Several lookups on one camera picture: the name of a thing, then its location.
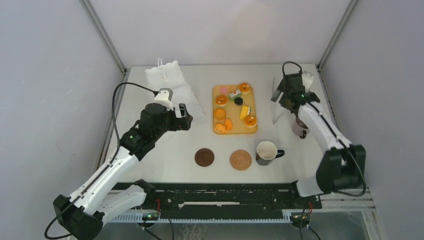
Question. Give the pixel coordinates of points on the orange fish cookie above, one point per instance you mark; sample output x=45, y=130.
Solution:
x=221, y=128
x=228, y=124

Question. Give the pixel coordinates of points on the black sandwich cookie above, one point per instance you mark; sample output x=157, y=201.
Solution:
x=238, y=101

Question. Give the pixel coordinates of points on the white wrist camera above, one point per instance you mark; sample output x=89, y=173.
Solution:
x=164, y=97
x=307, y=80

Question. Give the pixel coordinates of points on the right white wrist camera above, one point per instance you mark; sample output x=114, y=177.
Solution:
x=307, y=80

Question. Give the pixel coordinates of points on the woven rattan coaster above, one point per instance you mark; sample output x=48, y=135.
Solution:
x=240, y=160

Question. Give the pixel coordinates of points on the small orange cookie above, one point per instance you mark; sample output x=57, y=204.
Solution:
x=233, y=88

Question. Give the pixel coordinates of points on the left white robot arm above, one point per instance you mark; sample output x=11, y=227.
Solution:
x=88, y=209

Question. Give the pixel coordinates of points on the orange donut left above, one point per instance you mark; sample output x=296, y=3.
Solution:
x=221, y=100

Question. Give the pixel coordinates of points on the green white cake piece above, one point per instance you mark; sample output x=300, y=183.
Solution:
x=234, y=94

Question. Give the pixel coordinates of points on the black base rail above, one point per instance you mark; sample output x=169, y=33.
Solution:
x=226, y=201

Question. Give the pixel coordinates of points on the pink macaron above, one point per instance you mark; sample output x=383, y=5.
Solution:
x=224, y=90

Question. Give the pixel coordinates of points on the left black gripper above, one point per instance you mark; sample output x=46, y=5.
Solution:
x=179, y=123

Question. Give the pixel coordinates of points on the metal serving tongs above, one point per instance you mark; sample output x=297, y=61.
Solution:
x=277, y=110

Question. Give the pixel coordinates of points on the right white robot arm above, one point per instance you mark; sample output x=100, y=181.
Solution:
x=342, y=163

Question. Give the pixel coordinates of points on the white three-tier dessert stand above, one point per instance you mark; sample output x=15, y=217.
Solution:
x=170, y=76

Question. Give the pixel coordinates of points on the orange egg tart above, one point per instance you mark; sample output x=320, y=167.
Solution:
x=219, y=114

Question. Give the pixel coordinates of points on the yellow cake slice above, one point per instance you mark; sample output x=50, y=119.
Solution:
x=244, y=112

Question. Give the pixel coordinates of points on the dark wooden coaster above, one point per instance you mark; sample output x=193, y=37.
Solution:
x=204, y=157

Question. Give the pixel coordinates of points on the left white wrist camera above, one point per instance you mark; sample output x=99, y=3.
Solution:
x=164, y=97

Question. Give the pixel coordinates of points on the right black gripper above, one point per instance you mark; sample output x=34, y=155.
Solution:
x=276, y=95

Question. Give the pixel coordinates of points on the black mug white interior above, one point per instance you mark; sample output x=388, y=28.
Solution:
x=266, y=152

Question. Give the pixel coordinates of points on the yellow serving tray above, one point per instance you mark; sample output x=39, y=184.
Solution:
x=233, y=112

